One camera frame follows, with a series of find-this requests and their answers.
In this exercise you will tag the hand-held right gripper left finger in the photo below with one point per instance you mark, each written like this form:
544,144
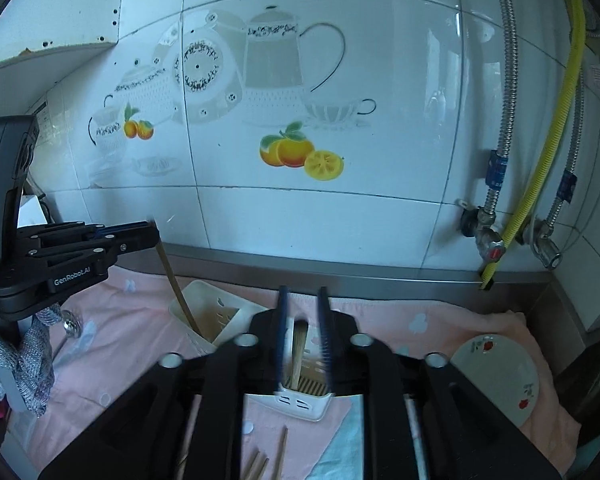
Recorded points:
280,345

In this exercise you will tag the white plastic utensil holder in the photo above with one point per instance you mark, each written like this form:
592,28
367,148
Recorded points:
300,406

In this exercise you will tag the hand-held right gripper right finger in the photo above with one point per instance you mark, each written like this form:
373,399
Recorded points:
325,340

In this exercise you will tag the metal angle valve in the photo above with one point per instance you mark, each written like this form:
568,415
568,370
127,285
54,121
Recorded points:
487,240
546,249

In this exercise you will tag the dark wooden chopstick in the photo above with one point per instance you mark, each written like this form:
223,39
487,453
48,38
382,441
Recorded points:
177,285

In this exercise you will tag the light bamboo chopstick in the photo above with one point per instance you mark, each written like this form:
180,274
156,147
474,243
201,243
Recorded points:
262,467
251,467
295,360
282,452

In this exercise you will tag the white floral plate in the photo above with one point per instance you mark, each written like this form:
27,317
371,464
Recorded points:
495,380

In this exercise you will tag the pink patterned towel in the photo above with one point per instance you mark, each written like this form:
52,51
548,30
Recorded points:
460,320

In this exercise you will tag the printed wall sticker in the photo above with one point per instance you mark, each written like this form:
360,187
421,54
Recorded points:
42,110

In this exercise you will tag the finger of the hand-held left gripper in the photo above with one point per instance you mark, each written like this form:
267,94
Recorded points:
80,230
125,247

